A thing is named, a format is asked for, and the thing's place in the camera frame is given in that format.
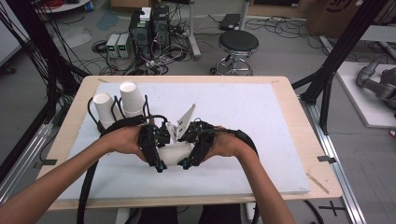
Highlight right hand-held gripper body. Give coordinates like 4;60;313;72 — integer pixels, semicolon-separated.
176;103;217;166

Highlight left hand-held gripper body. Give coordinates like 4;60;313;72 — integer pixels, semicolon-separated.
137;120;179;166

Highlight white paper cup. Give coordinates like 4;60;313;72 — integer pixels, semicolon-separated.
156;140;194;167

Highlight stack of white cups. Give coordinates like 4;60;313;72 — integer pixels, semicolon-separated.
119;81;148;119
92;91;121;130

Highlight black wire cup holder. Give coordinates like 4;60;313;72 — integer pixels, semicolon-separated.
87;94;157;135

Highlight person's left hand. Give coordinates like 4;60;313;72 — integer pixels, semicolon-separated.
105;124;148;163

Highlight person's right hand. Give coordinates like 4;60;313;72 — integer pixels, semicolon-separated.
203;125;248;163

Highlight person's black pants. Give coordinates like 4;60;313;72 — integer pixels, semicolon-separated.
136;204;243;224

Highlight white foam mat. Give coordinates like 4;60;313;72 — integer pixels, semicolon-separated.
55;81;312;201

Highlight white table leg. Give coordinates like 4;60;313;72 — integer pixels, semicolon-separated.
114;207;133;224
244;202;257;224

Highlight light wooden table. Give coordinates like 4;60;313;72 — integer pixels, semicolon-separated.
23;75;344;213

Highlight grey power supply unit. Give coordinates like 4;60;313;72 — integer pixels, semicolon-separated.
116;33;134;59
106;33;121;59

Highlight grey metal table leg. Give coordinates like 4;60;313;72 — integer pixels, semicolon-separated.
186;0;202;60

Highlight black round stool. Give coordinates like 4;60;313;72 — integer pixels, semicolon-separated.
209;30;260;77

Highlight black computer tower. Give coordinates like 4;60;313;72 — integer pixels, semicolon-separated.
128;7;154;61
151;5;172;49

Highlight black tape piece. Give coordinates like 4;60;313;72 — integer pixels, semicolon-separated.
33;159;59;170
317;155;337;164

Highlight thin wooden stick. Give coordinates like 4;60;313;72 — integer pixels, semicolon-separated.
305;172;331;195

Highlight white round table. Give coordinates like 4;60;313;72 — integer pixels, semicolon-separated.
35;0;92;14

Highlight white platform board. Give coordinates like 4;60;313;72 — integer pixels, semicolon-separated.
335;61;396;129

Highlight brown cardboard box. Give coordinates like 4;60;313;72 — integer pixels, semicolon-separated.
305;0;366;39

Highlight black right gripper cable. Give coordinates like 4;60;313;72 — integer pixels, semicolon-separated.
192;125;262;224

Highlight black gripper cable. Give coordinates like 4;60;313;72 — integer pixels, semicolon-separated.
192;125;262;224
76;114;170;224

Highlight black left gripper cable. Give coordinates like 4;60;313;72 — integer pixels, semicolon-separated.
76;114;170;224

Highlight tangle of floor cables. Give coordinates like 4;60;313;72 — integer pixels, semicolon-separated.
92;38;191;77

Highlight aluminium rail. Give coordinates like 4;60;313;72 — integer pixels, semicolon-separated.
299;95;368;224
0;122;54;208

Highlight loose black floor cables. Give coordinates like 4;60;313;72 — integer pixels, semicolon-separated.
244;16;331;43

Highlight black metal frame with cables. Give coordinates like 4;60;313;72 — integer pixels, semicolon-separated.
0;0;82;185

